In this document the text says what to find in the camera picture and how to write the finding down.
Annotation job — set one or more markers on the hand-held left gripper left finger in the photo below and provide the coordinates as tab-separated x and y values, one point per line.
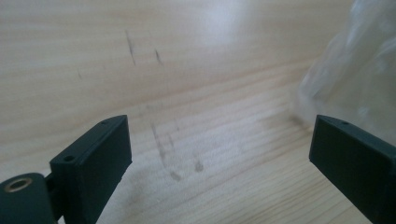
93	168

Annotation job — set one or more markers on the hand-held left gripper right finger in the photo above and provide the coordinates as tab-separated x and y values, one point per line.
351	155

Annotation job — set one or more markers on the clear plastic bag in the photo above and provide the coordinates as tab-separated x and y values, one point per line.
358	68

